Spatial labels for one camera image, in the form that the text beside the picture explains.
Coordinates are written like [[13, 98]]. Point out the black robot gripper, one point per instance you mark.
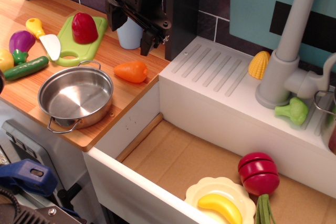
[[149, 14]]

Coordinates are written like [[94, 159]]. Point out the orange toy carrot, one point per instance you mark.
[[133, 71]]

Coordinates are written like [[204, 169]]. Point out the stainless steel pan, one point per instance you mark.
[[76, 97]]

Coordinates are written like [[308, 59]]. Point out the light blue plastic cup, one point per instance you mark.
[[130, 35]]

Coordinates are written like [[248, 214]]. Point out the red toy pepper half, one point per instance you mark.
[[84, 30]]

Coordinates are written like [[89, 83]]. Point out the green toy cucumber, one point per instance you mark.
[[26, 68]]

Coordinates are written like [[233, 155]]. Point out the white toy sink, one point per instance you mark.
[[197, 121]]

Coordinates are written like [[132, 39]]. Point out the purple toy eggplant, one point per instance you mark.
[[20, 44]]

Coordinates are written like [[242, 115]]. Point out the yellow toy corn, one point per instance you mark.
[[258, 65]]

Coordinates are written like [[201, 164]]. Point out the teal cabinet panel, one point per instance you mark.
[[262, 22]]

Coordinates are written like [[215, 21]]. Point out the yellow toy lemon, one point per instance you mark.
[[6, 60]]

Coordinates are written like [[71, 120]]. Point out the grey toy faucet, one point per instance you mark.
[[283, 76]]

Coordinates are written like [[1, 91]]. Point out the toy oven front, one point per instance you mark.
[[18, 145]]

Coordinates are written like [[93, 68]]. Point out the blue clamp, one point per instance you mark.
[[30, 176]]

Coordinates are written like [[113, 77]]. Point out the green toy broccoli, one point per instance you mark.
[[296, 111]]

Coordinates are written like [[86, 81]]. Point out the cream flower shaped plate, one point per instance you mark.
[[227, 188]]

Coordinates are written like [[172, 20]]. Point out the yellow toy banana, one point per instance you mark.
[[221, 205]]

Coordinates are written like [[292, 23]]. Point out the red toy radish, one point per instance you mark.
[[259, 176]]

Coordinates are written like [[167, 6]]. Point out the yellow handled toy knife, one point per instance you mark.
[[50, 41]]

